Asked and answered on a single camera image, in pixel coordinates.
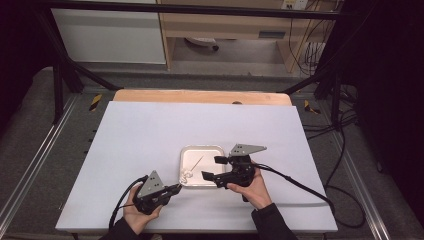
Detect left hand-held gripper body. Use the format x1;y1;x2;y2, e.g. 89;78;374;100
132;170;171;216

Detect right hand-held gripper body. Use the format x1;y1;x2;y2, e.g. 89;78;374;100
221;143;268;188

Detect square metal tray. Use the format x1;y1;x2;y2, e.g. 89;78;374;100
178;144;231;189

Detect person's right hand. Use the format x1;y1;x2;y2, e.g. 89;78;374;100
226;161;273;211

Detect person's left hand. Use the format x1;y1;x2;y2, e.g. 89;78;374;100
122;185;164;236

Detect wooden table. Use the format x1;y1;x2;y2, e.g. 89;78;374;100
112;88;294;107

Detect yellow black striped tape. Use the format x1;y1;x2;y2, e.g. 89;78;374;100
88;93;103;112
303;99;322;115

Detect white chair base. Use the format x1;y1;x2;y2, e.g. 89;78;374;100
184;36;221;52

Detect black metal stand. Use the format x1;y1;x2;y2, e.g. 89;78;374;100
35;8;124;126
281;6;378;129

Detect light wooden desk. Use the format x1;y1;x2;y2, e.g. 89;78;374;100
156;0;336;73

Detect black metal crossbar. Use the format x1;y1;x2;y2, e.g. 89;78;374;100
34;0;342;21

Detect white cabinet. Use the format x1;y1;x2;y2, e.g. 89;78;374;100
49;0;167;65

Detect white power strip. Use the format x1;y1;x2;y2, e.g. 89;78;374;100
280;0;310;11

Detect black curtain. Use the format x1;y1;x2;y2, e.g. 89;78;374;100
341;0;424;218
0;0;46;138

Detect left hand-held gripper cable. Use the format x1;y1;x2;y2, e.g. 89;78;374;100
108;174;150;231

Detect hand-held gripper cable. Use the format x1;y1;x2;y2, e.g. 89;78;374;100
108;174;150;231
253;162;367;230

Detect right hand-held gripper cable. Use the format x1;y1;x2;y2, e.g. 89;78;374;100
253;162;367;230

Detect black floor cable bundle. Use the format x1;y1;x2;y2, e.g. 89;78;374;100
301;84;359;142

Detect aluminium floor rail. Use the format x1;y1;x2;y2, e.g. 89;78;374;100
331;131;392;240
0;94;80;228

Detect hanging black cables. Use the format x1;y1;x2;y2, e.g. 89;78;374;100
287;0;338;77

